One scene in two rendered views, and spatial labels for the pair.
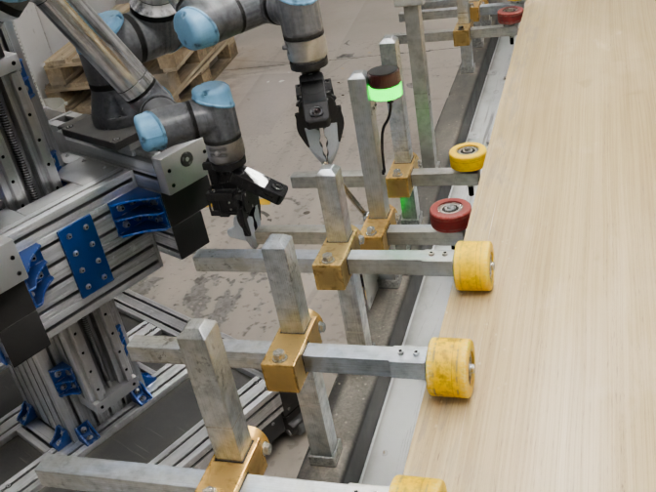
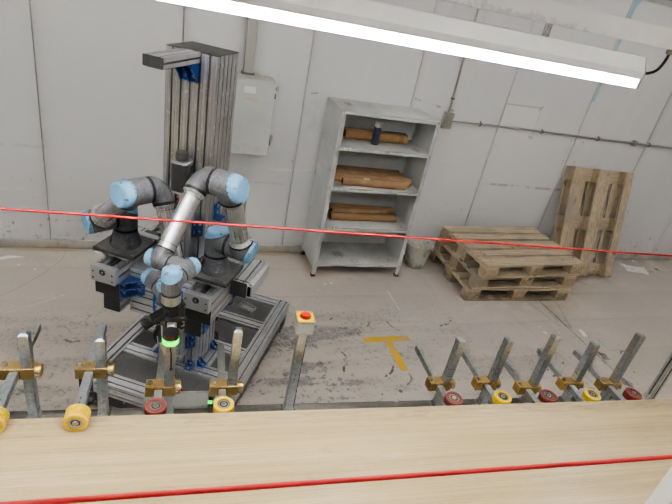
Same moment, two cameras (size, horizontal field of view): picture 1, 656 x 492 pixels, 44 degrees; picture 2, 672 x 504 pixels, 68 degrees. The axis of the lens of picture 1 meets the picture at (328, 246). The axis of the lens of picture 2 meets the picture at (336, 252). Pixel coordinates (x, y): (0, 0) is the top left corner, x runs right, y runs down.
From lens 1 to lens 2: 199 cm
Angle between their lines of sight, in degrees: 44
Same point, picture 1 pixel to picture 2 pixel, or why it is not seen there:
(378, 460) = not seen: hidden behind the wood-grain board
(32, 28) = (461, 208)
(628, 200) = (156, 480)
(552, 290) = (66, 454)
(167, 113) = (150, 276)
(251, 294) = (315, 389)
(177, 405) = (188, 382)
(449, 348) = not seen: outside the picture
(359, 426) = not seen: hidden behind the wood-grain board
